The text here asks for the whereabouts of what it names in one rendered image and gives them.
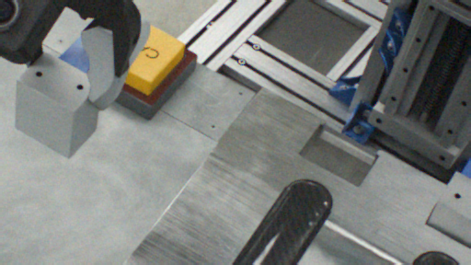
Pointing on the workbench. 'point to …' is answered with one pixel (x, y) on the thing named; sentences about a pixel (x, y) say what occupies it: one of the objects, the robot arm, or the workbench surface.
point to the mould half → (212, 230)
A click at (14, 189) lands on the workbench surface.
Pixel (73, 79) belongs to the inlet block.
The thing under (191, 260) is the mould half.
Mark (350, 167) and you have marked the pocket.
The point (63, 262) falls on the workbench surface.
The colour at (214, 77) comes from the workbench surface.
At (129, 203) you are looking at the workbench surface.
